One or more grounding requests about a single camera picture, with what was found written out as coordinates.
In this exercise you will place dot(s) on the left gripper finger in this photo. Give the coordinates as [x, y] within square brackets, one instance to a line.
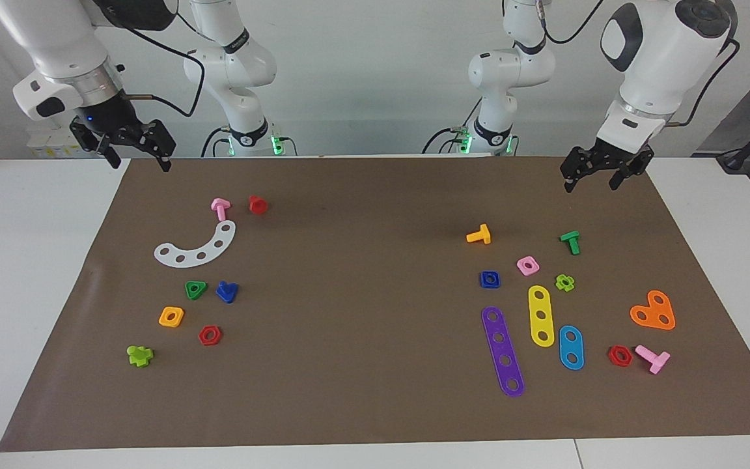
[569, 184]
[616, 180]

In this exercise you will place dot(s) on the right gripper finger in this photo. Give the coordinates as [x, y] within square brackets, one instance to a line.
[114, 159]
[165, 163]

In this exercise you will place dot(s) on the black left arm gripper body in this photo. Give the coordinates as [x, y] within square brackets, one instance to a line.
[606, 158]

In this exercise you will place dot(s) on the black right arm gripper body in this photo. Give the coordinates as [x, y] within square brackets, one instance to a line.
[111, 127]

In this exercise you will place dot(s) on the blue square nut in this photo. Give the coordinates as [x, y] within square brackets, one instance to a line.
[483, 283]

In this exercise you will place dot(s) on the blue triangle-head screw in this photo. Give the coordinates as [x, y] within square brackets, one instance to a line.
[225, 293]

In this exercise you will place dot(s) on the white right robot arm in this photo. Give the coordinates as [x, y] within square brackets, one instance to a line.
[56, 39]

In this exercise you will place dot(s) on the green plastic screw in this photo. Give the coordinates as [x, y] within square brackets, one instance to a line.
[571, 241]

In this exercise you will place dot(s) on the pink plastic screw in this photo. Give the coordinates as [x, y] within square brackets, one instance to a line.
[221, 207]
[655, 359]

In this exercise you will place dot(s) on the pink square nut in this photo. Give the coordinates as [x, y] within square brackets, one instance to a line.
[521, 267]

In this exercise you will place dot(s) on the lime green flower nut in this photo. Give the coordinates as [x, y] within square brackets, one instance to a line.
[560, 284]

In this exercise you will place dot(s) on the red plastic screw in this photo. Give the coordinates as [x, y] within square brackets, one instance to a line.
[257, 205]

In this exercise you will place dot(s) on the orange plastic screw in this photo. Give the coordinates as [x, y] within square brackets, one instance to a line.
[479, 236]

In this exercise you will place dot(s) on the green triangle nut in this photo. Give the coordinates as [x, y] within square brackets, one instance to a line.
[189, 293]

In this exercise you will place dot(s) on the orange square nut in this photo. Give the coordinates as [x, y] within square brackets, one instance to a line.
[163, 319]

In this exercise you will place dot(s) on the red hexagon nut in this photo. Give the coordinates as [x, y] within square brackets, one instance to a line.
[612, 357]
[202, 336]

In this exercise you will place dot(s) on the lime green cross screw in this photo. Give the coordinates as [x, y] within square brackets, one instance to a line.
[139, 356]

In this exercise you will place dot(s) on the white box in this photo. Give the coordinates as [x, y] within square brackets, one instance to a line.
[46, 146]

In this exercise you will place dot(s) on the white curved plate with holes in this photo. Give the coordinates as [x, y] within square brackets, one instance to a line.
[191, 258]

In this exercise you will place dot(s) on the yellow three-hole strip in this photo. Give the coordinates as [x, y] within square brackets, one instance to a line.
[541, 304]

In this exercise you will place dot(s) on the orange heart plate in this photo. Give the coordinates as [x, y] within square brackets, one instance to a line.
[653, 312]

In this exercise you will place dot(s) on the blue two-hole strip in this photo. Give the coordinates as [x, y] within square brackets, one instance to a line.
[571, 348]

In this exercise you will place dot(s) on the purple four-hole strip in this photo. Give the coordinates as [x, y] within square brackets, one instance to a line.
[502, 350]

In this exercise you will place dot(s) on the brown table mat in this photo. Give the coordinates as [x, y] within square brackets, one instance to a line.
[349, 358]

